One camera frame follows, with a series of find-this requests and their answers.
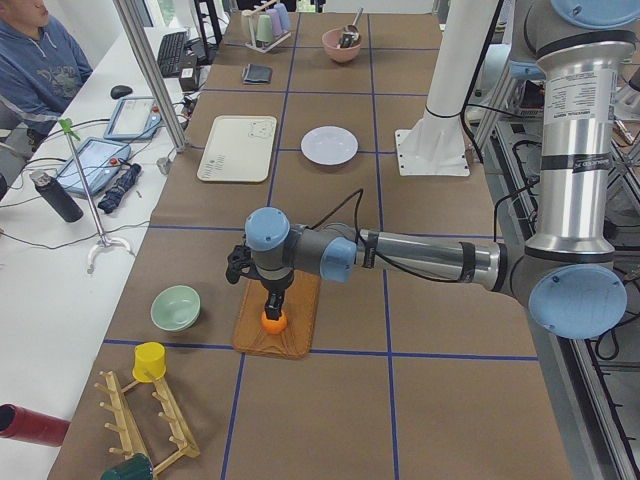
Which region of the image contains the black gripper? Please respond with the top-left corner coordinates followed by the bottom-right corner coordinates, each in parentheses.
top-left (258, 269), bottom-right (293, 320)

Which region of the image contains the orange fruit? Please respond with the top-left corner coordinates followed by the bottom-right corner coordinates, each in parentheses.
top-left (261, 312), bottom-right (288, 335)

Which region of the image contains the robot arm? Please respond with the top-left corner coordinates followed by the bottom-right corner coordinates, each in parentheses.
top-left (226, 1), bottom-right (639, 339)

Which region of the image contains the cream bear tray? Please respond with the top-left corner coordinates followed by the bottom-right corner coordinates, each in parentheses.
top-left (196, 115), bottom-right (277, 183)

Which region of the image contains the wooden cutting board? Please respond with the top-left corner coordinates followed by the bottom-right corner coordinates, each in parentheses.
top-left (232, 272), bottom-right (321, 359)

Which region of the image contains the green bowl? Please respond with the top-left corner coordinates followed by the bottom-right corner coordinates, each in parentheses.
top-left (150, 285), bottom-right (201, 332)

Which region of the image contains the yellow cup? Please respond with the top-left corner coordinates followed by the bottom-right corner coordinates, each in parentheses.
top-left (132, 342), bottom-right (167, 383)

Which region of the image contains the white round plate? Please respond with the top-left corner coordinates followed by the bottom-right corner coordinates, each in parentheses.
top-left (301, 126), bottom-right (359, 166)

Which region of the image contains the folded dark blue umbrella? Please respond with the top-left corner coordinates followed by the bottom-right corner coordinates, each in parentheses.
top-left (98, 163), bottom-right (142, 214)

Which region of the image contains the wooden cup rack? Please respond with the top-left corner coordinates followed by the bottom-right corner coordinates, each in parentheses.
top-left (94, 371), bottom-right (201, 479)

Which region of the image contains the dark green cup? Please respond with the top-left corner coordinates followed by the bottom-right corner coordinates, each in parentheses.
top-left (100, 453), bottom-right (154, 480)

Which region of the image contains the teach pendant near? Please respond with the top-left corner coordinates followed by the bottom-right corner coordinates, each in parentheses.
top-left (56, 137), bottom-right (131, 196)

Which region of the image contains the teach pendant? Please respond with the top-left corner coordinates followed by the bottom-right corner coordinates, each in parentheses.
top-left (103, 96), bottom-right (162, 141)
top-left (56, 137), bottom-right (131, 196)

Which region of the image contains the grey folded cloth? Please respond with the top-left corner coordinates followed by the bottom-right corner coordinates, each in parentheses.
top-left (242, 64), bottom-right (272, 84)

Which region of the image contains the teach pendant far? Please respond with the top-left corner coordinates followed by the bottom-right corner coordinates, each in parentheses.
top-left (103, 96), bottom-right (162, 141)

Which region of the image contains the black water bottle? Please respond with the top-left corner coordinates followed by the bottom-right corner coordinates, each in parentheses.
top-left (30, 170), bottom-right (83, 223)

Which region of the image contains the black computer mouse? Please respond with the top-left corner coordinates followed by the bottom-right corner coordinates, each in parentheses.
top-left (110, 85), bottom-right (133, 100)

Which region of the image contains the green cup on rack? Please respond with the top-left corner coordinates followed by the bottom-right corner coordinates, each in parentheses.
top-left (256, 14), bottom-right (274, 44)

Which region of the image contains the pink bowl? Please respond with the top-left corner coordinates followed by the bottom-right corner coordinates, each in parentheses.
top-left (321, 28), bottom-right (363, 64)

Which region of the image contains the metal stand with green clip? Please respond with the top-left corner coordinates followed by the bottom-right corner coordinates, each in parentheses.
top-left (58, 118), bottom-right (136, 274)

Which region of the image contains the black keyboard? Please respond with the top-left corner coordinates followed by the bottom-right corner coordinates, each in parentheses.
top-left (156, 31), bottom-right (188, 78)

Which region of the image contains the blue cup on rack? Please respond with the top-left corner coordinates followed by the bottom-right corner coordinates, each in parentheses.
top-left (274, 3), bottom-right (291, 31)

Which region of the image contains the red cylinder bottle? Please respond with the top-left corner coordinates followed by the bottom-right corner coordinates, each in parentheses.
top-left (1, 404), bottom-right (70, 447)

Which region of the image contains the metal ice scoop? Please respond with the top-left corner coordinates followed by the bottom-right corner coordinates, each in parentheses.
top-left (338, 8), bottom-right (363, 49)

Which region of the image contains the purple cup on rack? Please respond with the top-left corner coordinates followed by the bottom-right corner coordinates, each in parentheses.
top-left (266, 8), bottom-right (283, 37)

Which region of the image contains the white cup rack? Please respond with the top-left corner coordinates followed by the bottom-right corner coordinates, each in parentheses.
top-left (241, 0), bottom-right (292, 53)

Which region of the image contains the seated person blue hoodie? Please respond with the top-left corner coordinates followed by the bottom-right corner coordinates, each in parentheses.
top-left (1, 1), bottom-right (93, 149)

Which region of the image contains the aluminium frame post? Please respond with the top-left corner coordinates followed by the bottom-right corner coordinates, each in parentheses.
top-left (113, 0), bottom-right (186, 153)

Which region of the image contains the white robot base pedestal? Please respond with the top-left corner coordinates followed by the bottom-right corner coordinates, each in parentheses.
top-left (395, 0), bottom-right (500, 177)

